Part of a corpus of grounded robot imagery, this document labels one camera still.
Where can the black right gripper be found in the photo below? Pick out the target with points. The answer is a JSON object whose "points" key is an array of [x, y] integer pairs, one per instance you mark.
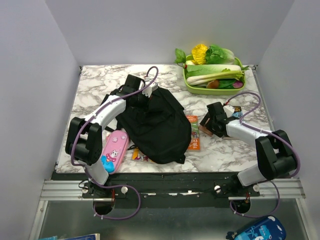
{"points": [[209, 127]]}

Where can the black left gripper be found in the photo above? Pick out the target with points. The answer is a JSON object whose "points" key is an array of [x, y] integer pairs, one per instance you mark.
{"points": [[147, 100]]}

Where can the brown leather wallet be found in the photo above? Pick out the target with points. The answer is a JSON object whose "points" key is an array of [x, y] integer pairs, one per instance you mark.
{"points": [[203, 125]]}

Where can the black student backpack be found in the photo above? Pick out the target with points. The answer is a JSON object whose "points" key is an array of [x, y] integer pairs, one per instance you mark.
{"points": [[160, 130]]}

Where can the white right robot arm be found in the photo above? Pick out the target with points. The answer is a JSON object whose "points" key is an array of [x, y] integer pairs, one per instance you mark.
{"points": [[274, 152]]}

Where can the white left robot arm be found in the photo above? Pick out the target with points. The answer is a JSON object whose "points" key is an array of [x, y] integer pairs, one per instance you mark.
{"points": [[84, 141]]}

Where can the dark blue treehouse book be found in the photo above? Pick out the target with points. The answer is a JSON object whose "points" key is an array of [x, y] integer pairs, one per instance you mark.
{"points": [[237, 112]]}

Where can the orange treehouse book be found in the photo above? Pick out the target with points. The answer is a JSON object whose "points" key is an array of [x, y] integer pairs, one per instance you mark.
{"points": [[195, 135]]}

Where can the purple vegetable toy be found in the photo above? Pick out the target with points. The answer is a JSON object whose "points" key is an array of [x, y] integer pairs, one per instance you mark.
{"points": [[238, 84]]}

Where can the white-stemmed cabbage stalk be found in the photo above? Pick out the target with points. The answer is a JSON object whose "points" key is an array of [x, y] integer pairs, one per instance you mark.
{"points": [[201, 79]]}

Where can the green plastic vegetable tray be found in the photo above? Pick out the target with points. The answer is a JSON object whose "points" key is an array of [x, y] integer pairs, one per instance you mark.
{"points": [[225, 85]]}

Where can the pink cartoon pencil case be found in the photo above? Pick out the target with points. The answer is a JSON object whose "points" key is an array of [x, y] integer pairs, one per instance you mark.
{"points": [[114, 150]]}

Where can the Roald Dahl Charlie book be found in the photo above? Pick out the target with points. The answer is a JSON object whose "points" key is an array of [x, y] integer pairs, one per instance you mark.
{"points": [[139, 156]]}

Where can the green leafy sprig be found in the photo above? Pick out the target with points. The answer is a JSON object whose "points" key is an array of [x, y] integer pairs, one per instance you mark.
{"points": [[180, 57]]}

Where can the green lettuce leaf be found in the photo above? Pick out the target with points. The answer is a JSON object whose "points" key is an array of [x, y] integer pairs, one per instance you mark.
{"points": [[217, 55]]}

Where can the yellow fabric flower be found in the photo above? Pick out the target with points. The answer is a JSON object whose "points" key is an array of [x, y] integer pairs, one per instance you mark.
{"points": [[199, 54]]}

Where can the blue shark pencil case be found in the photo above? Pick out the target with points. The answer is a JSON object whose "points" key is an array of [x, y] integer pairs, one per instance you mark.
{"points": [[266, 228]]}

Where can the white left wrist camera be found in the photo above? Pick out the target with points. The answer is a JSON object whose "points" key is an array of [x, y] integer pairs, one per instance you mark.
{"points": [[150, 89]]}

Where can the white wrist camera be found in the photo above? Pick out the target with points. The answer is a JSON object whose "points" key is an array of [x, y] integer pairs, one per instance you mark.
{"points": [[150, 89], [229, 110]]}

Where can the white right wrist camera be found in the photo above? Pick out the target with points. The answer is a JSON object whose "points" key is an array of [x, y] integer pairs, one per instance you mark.
{"points": [[229, 110]]}

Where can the aluminium mounting rail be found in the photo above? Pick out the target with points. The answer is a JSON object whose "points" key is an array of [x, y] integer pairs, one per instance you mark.
{"points": [[54, 190]]}

